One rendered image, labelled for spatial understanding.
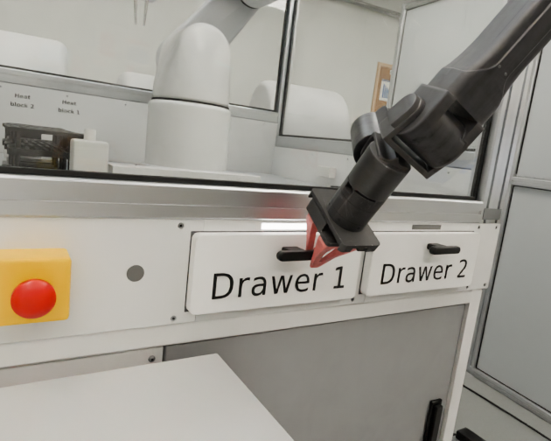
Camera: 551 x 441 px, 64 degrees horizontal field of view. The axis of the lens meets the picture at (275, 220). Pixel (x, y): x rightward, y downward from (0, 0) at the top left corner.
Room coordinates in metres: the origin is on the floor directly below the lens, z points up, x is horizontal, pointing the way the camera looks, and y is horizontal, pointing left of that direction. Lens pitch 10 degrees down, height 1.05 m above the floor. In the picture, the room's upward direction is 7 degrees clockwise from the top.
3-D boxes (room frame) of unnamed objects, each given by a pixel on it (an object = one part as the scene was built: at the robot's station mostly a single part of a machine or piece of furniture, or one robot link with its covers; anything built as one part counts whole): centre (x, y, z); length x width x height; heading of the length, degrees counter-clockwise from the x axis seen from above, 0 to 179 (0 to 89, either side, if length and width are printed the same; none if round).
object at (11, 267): (0.45, 0.25, 0.88); 0.07 x 0.05 x 0.07; 122
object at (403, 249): (0.80, -0.29, 0.87); 0.29 x 0.02 x 0.11; 122
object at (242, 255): (0.64, -0.02, 0.87); 0.29 x 0.02 x 0.11; 122
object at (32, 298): (0.42, 0.23, 0.88); 0.04 x 0.03 x 0.04; 122
